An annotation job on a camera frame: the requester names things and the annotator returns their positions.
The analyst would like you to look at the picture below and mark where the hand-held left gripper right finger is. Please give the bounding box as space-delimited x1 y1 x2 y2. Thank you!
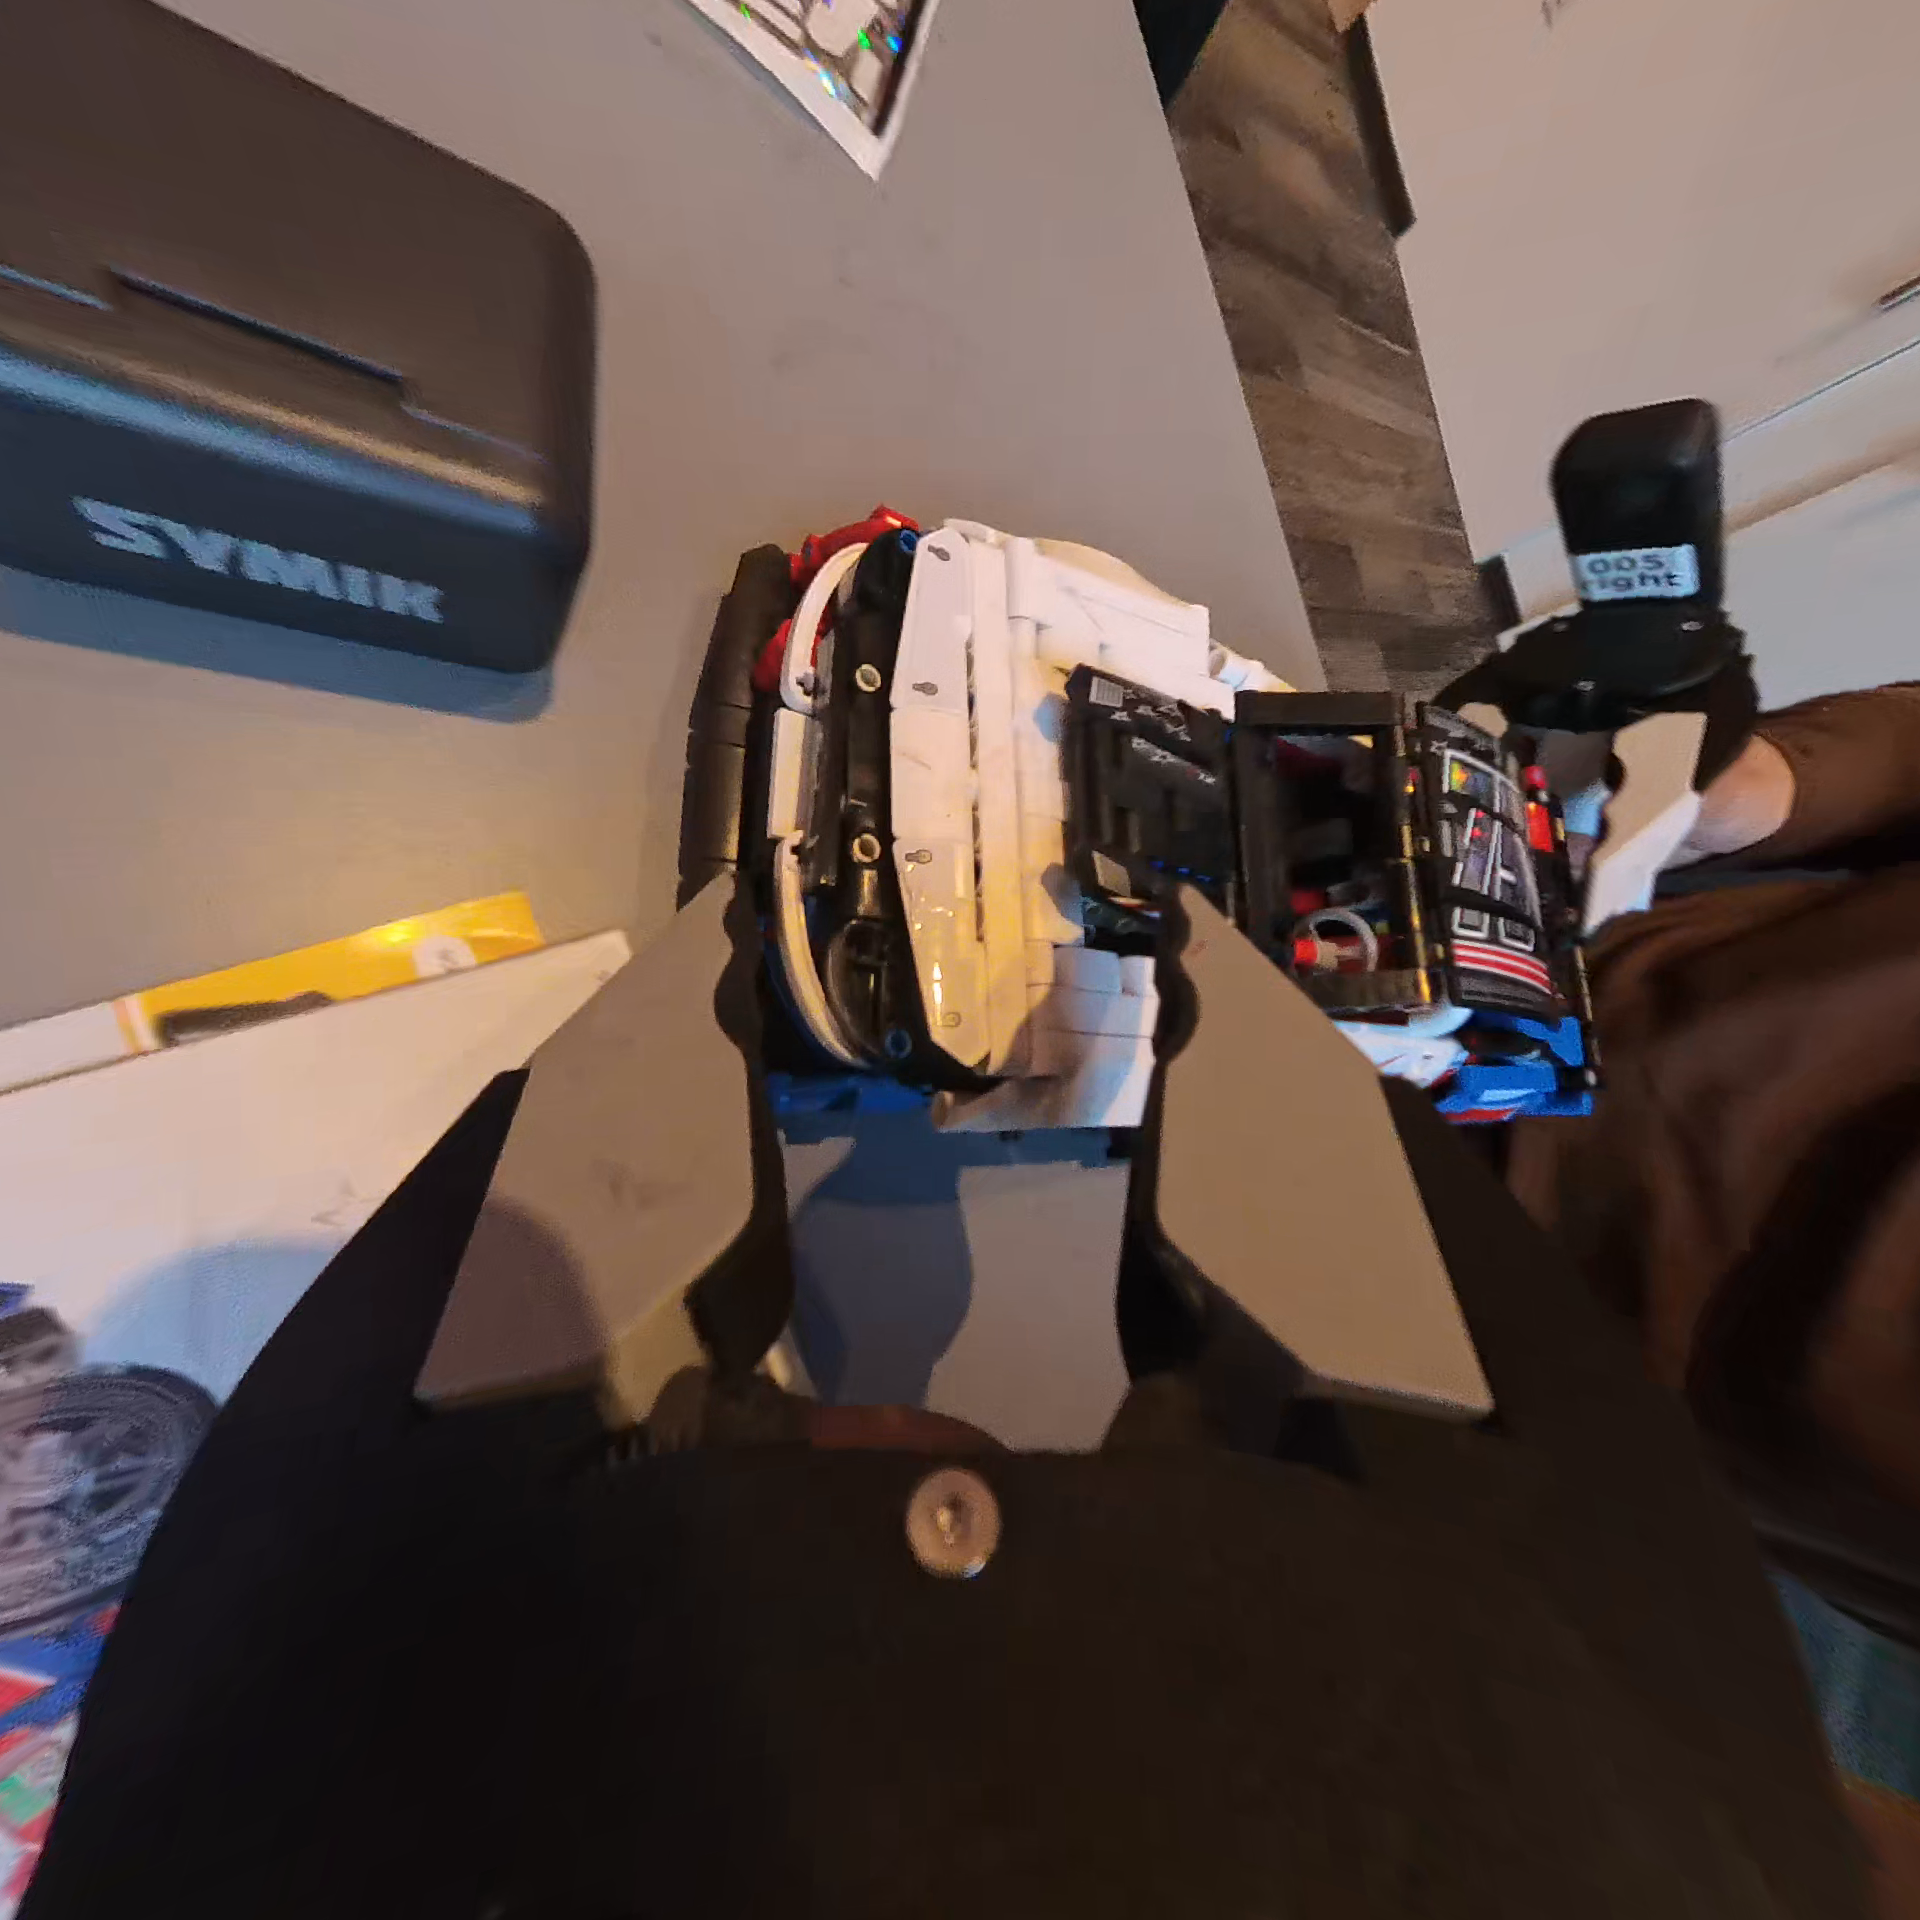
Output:
1113 884 1498 1453

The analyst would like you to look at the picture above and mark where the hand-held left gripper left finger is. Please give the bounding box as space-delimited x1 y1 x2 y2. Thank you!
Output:
414 881 793 1423

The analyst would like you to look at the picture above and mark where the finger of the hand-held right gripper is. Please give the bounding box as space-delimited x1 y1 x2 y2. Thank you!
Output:
1527 726 1633 905
1587 791 1715 938

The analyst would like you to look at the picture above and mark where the toy brick race car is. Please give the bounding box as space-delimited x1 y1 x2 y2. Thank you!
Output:
674 507 1600 1174

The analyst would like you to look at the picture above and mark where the person's right forearm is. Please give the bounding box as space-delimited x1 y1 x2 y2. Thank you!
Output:
1740 682 1920 903

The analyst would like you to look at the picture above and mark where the grey neighbouring desk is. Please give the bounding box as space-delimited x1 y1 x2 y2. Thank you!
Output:
1359 0 1920 639

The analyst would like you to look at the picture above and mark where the person's right hand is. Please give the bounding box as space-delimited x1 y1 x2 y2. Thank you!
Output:
1692 738 1806 867

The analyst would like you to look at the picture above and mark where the person's left hand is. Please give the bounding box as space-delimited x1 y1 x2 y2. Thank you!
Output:
814 1398 1002 1455

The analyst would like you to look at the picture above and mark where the yellow leaflet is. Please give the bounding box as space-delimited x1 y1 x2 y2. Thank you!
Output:
120 892 546 1046

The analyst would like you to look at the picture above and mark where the race car instruction booklet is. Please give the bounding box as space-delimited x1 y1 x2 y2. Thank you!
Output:
0 930 635 1920

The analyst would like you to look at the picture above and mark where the black rounded device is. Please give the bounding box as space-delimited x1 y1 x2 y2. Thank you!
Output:
0 0 601 682

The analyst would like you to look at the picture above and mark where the sticker sheet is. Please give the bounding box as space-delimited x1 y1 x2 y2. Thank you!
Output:
688 0 942 182

